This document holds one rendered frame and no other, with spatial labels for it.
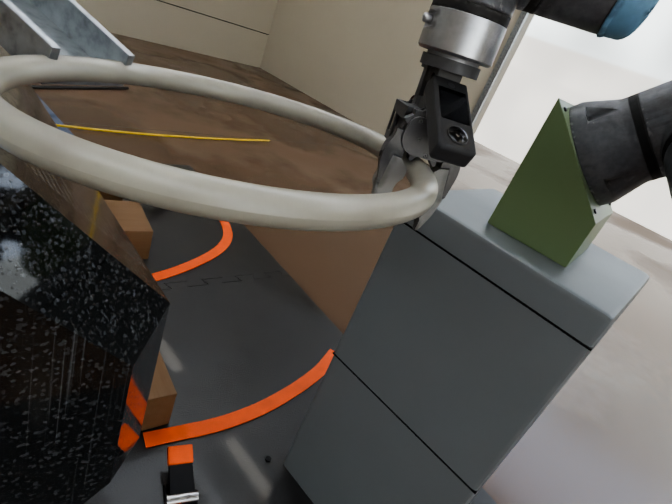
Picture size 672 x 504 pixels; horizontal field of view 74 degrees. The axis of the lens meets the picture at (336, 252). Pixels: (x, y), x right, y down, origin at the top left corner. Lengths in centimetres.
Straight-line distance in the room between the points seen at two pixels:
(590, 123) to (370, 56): 535
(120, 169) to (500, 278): 63
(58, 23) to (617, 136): 86
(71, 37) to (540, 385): 88
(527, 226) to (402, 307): 28
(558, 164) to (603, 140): 7
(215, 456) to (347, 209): 105
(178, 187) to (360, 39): 602
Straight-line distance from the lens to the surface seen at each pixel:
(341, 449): 116
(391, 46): 597
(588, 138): 87
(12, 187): 62
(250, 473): 131
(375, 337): 97
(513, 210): 88
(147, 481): 126
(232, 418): 140
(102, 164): 33
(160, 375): 130
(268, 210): 32
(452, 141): 50
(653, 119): 88
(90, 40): 76
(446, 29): 55
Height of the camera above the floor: 108
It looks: 26 degrees down
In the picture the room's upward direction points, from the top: 22 degrees clockwise
